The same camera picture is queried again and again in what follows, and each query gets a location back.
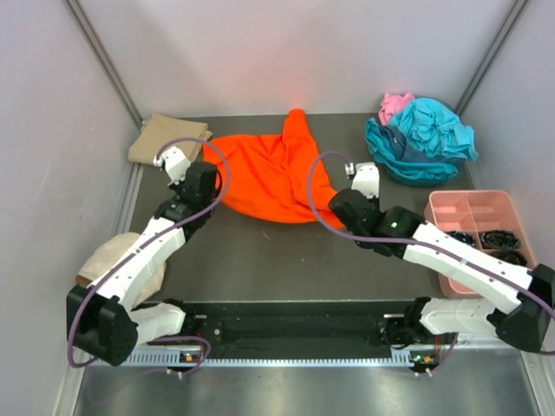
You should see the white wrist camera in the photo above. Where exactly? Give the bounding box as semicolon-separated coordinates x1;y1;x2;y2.
344;162;380;199
153;146;192;184

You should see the black hair tie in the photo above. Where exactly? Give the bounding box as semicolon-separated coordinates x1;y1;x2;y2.
481;229;521;250

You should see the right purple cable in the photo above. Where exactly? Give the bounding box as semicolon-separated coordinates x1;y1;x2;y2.
306;150;555;376

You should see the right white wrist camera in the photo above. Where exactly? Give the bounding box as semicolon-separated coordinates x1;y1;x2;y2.
344;162;380;199

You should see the folded beige t shirt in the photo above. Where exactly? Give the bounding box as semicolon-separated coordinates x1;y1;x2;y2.
127;113;212;166

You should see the aluminium frame rail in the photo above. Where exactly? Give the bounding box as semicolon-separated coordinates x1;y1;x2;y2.
69;315;543;348

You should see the grey slotted cable duct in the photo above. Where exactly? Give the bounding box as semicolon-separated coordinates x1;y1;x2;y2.
122;349;437;368

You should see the pink t shirt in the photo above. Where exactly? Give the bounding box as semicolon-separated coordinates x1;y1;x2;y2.
378;93;415;125

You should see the orange t shirt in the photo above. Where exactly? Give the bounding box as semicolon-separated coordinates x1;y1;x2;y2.
203;108;342;229

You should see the pink divided tray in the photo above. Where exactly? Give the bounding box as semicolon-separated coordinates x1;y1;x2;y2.
425;189;544;299

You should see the blue patterned hair tie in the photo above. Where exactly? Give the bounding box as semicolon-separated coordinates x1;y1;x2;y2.
446;230;477;246

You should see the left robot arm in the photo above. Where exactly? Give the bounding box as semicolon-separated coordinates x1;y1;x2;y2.
66;162;223;368

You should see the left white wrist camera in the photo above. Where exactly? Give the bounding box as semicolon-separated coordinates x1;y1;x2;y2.
153;146;192;184

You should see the dark hair tie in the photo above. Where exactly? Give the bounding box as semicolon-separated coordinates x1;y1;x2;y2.
498;250;531;266

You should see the turquoise t shirt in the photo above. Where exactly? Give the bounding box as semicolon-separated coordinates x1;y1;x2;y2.
390;97;479;179

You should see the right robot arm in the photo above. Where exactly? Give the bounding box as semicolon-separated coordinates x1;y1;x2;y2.
329;189;554;355

